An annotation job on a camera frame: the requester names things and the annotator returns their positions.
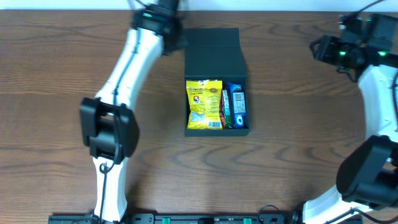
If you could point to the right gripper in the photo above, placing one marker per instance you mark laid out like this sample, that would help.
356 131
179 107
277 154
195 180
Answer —
321 50

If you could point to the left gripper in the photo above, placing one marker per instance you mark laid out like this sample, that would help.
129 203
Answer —
173 38

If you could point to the dark green lidded box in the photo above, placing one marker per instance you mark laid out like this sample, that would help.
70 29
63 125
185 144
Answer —
215 54

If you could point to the yellow snack bag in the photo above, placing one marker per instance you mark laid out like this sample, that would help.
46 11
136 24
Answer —
204 97

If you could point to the blue Oreo cookie pack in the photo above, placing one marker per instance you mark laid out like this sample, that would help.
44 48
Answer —
238 118

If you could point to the small green candy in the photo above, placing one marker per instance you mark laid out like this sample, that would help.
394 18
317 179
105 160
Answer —
226 110

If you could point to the small blue white packet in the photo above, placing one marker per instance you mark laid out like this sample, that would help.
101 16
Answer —
239 104

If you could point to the red candy bag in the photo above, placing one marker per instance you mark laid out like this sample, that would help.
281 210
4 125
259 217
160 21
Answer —
222 119

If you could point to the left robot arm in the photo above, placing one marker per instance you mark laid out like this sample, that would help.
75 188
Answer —
109 128

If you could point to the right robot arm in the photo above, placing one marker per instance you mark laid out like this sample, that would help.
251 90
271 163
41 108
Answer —
367 179

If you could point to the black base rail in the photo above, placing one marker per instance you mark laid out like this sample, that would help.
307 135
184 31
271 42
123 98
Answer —
150 218

